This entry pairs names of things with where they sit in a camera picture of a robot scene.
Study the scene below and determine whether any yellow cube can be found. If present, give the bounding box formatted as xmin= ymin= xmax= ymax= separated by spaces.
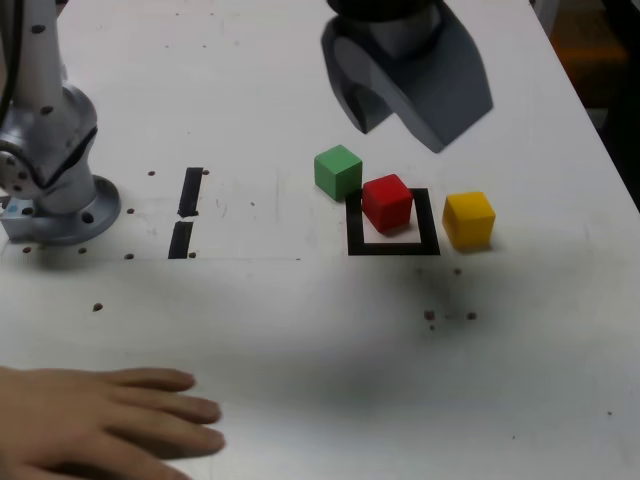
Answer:
xmin=442 ymin=191 xmax=497 ymax=250

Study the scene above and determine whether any green cube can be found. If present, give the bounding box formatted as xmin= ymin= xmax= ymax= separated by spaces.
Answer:
xmin=313 ymin=144 xmax=364 ymax=201

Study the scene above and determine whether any black tape square outline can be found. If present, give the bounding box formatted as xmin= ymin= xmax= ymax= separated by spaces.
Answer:
xmin=346 ymin=187 xmax=441 ymax=258

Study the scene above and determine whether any red cube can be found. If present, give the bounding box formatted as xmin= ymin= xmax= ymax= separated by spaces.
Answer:
xmin=361 ymin=173 xmax=415 ymax=235

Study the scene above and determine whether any black tape strip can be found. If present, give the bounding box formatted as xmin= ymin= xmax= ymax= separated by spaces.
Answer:
xmin=167 ymin=167 xmax=205 ymax=260

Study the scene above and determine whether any person's hand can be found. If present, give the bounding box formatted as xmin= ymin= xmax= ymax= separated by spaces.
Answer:
xmin=0 ymin=364 xmax=226 ymax=480

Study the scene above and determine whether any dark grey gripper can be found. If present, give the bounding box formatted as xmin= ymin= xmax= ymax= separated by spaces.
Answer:
xmin=320 ymin=3 xmax=495 ymax=155

